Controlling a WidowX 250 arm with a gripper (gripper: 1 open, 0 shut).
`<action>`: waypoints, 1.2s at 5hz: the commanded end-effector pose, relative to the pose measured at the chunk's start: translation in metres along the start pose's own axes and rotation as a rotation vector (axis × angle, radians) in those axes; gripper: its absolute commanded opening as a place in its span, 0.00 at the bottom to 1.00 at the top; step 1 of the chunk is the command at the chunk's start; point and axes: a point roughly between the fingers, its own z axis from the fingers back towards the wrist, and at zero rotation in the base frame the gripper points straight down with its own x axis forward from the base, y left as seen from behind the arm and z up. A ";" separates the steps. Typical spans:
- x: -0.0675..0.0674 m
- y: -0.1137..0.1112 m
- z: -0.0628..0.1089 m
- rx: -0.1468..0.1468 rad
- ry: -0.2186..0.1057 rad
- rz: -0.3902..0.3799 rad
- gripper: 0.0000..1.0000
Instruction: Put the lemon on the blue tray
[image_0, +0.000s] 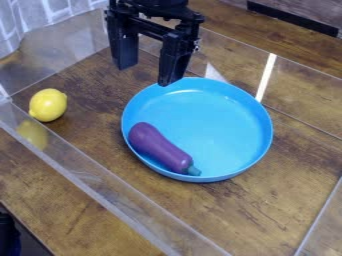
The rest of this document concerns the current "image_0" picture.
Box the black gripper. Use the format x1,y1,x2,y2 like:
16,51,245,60
106,0,205,87

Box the yellow lemon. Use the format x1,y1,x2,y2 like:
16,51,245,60
28,88,67,122

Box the blue round tray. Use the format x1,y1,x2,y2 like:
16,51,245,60
122,77,273,183

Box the white patterned curtain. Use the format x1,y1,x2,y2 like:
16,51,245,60
0,0,110,59

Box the purple toy eggplant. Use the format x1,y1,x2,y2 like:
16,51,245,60
129,122,202,176

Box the clear acrylic enclosure wall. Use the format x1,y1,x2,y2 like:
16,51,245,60
0,6,342,256

